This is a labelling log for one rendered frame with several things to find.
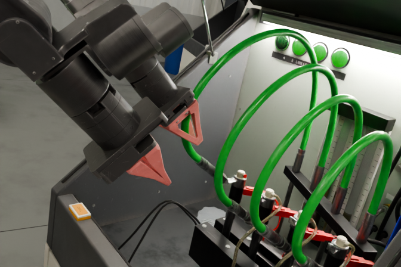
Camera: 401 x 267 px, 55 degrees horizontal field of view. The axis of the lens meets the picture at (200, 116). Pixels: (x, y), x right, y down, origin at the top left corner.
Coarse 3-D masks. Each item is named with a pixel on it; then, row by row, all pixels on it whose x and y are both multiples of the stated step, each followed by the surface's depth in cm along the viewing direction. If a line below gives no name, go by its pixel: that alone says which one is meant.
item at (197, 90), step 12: (252, 36) 68; (264, 36) 69; (300, 36) 75; (240, 48) 67; (312, 48) 79; (228, 60) 66; (312, 60) 81; (216, 72) 65; (312, 72) 84; (204, 84) 64; (312, 84) 86; (312, 96) 87; (312, 108) 88; (192, 156) 69
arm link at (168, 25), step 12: (156, 12) 61; (168, 12) 59; (156, 24) 58; (168, 24) 58; (180, 24) 59; (156, 36) 58; (168, 36) 58; (180, 36) 59; (192, 36) 62; (168, 48) 59
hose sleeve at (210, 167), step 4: (200, 156) 71; (200, 160) 70; (204, 160) 71; (200, 164) 71; (204, 164) 71; (208, 164) 72; (204, 168) 72; (208, 168) 72; (212, 168) 73; (208, 172) 73; (212, 172) 74; (212, 176) 75
